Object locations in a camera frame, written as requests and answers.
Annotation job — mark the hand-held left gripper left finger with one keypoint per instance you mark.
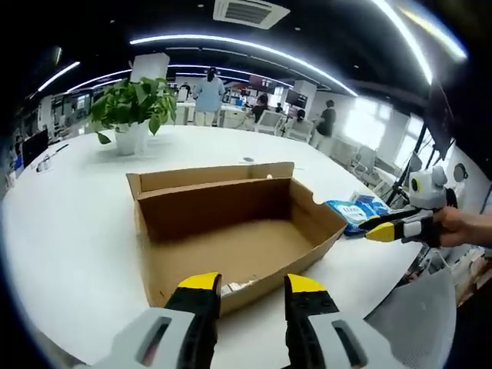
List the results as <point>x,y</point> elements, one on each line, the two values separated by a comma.
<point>196,315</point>

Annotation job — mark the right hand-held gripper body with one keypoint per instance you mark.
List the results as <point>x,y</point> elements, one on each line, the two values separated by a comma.
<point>426,190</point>

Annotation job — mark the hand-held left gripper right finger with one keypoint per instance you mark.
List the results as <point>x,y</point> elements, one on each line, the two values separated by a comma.
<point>307,315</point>

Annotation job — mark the blue wet wipes pack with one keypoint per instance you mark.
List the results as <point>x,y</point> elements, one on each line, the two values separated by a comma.
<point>348,213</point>

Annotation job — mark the small white box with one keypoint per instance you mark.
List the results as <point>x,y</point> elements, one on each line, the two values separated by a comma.
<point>238,286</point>

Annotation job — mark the brown cardboard shoe box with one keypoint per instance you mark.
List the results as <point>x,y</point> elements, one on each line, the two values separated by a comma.
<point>230,250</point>

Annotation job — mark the person's right hand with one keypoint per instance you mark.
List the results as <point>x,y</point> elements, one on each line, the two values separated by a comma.
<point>465,228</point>

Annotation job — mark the black tripod stand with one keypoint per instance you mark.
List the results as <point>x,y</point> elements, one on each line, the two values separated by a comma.
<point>407,169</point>

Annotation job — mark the white office chair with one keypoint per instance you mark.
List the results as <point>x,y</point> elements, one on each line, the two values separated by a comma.
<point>300,130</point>
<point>269,123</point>

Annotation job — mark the ceiling light strip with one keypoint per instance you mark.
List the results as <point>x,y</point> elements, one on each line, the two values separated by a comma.
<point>246,46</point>
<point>419,38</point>

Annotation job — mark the green potted plant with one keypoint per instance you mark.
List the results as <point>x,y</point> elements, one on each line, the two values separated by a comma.
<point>132,111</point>

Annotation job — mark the black pen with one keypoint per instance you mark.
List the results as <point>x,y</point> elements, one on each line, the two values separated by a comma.
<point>52,157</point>

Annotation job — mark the black computer monitor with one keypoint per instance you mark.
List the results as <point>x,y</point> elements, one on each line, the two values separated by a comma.
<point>35,148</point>

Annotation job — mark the ceiling air vent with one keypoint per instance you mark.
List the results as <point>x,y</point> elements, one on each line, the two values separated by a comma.
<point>250,13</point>

